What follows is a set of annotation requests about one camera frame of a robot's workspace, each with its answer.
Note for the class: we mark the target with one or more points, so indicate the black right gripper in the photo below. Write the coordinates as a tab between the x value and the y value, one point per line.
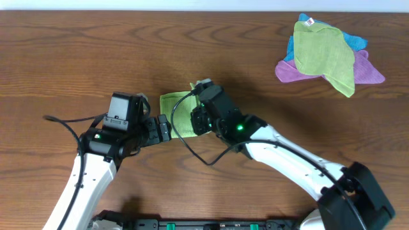
199	119

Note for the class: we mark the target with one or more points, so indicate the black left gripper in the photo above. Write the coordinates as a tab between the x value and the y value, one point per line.
153	130

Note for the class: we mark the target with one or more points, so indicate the light green microfiber cloth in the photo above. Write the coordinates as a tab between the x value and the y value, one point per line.
181	118

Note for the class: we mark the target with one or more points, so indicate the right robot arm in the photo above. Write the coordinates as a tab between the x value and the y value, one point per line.
347	197

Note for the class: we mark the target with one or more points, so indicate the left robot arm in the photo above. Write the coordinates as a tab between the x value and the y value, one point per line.
120	133

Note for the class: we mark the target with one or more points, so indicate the olive green microfiber cloth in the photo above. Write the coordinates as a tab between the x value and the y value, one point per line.
336	67

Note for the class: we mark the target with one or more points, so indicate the purple microfiber cloth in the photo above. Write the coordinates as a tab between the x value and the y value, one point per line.
364	71

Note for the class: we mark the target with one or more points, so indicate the blue microfiber cloth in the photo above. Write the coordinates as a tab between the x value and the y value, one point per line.
354	40

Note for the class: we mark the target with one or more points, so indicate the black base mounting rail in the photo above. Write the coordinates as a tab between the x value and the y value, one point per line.
107	220

